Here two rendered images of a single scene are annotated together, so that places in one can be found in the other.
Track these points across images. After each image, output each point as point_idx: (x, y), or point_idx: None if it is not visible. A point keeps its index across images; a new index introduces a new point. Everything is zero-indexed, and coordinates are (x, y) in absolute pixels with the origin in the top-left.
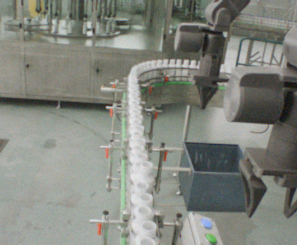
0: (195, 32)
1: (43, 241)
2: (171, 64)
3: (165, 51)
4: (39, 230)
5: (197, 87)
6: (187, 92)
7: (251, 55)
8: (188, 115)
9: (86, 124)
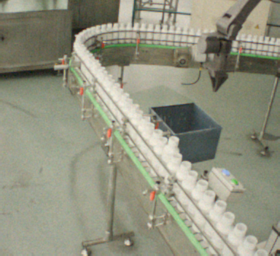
0: (215, 41)
1: (17, 224)
2: (103, 29)
3: (71, 9)
4: (8, 214)
5: (209, 76)
6: (119, 53)
7: None
8: (120, 75)
9: (0, 98)
